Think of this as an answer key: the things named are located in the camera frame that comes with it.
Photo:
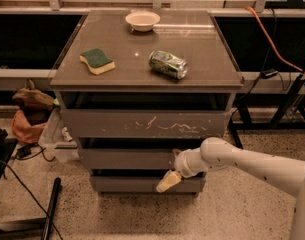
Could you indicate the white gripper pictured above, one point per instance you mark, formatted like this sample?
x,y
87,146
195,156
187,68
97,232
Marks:
x,y
181,164

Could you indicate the grey drawer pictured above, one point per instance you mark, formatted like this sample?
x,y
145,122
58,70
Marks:
x,y
144,124
132,159
109,184

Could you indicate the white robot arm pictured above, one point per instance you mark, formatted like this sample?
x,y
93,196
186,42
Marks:
x,y
287,175

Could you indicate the grey bottom drawer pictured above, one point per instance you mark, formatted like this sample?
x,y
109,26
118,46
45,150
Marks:
x,y
109,184

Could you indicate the grey drawer cabinet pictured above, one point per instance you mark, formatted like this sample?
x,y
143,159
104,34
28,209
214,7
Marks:
x,y
210,84

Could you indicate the grey top drawer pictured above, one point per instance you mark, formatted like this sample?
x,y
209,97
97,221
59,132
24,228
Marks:
x,y
144,124

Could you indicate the green soda can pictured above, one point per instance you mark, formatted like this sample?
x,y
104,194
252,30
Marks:
x,y
168,64

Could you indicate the black power adapter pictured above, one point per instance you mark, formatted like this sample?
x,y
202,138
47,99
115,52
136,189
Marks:
x,y
266,74

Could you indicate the green yellow sponge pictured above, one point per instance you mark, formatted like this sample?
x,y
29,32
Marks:
x,y
96,61

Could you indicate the white paper bowl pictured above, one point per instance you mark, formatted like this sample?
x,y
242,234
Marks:
x,y
142,21

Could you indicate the brown cloth bag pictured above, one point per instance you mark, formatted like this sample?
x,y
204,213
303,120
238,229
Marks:
x,y
30,98

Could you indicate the black floor charger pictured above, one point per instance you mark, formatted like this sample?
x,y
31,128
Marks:
x,y
23,152

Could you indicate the orange cloth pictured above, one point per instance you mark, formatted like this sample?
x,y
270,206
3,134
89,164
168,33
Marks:
x,y
24,131

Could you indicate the black stand leg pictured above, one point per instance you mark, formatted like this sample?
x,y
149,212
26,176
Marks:
x,y
35,227

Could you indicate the black table frame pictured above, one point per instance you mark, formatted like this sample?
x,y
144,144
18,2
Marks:
x,y
292,102

